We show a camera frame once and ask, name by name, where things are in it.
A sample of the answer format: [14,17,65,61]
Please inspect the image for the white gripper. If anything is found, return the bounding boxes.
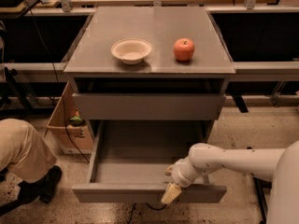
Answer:
[161,158,203,204]

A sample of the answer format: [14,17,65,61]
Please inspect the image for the black shoe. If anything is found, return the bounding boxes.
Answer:
[18,165,62,203]

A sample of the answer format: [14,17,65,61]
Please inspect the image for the person leg beige trousers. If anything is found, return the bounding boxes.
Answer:
[0,119,57,183]

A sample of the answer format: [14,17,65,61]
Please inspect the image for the cardboard box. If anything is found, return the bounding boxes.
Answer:
[47,82,93,154]

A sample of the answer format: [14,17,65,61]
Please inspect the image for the red apple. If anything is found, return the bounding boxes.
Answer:
[173,38,195,62]

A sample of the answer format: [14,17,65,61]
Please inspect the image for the green toy in box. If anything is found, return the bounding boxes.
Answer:
[69,111,83,126]

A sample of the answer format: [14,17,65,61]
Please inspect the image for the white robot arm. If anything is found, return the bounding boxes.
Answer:
[162,141,299,224]

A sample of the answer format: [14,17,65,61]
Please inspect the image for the grey drawer cabinet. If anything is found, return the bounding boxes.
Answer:
[64,7,235,140]

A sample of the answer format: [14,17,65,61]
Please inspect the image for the grey drawer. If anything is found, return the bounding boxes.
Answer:
[71,119,228,203]
[73,93,225,120]

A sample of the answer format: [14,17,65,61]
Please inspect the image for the white paper bowl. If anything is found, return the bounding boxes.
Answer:
[111,38,152,64]

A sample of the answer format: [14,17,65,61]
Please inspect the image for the grey top drawer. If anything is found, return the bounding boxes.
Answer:
[73,93,225,120]

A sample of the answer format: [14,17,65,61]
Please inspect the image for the black power cable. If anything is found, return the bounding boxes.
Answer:
[13,0,167,224]

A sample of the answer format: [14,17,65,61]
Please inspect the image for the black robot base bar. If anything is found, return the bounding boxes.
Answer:
[252,175,272,224]

